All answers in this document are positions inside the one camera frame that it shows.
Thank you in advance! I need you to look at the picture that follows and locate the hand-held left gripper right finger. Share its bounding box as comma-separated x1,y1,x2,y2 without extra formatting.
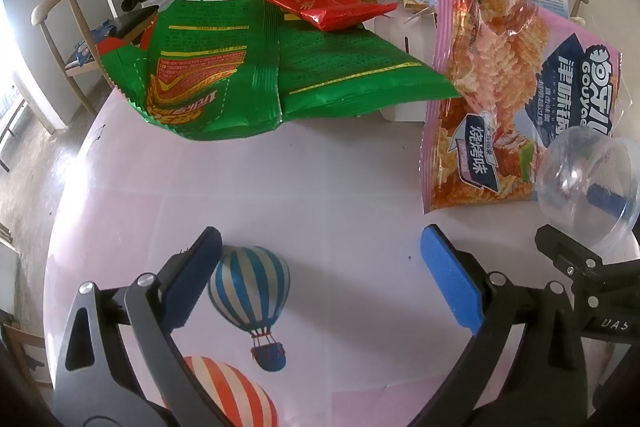
407,223,591,427

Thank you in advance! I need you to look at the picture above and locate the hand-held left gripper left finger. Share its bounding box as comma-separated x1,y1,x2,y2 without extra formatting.
52,226,236,427

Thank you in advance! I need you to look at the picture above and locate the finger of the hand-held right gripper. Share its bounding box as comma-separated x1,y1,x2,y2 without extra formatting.
534,224,640,348
586,184,629,219

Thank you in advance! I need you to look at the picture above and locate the clear plastic cup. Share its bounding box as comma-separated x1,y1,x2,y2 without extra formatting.
537,127,640,253

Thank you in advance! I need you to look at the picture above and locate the pink snack bag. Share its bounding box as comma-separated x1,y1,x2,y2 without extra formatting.
420,0,623,214

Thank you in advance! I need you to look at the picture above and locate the green snack bag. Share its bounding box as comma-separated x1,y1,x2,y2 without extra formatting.
100,0,461,142

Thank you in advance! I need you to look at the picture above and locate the white box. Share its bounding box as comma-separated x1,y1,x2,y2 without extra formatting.
375,4,440,122

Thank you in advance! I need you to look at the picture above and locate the blue snack bag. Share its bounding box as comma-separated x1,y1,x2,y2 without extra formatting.
74,21,117,64

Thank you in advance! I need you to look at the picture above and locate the red snack packet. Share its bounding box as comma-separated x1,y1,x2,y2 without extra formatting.
245,0,399,32

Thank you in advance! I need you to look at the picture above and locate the wooden chair with black seat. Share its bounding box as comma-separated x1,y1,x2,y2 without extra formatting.
31,0,161,115

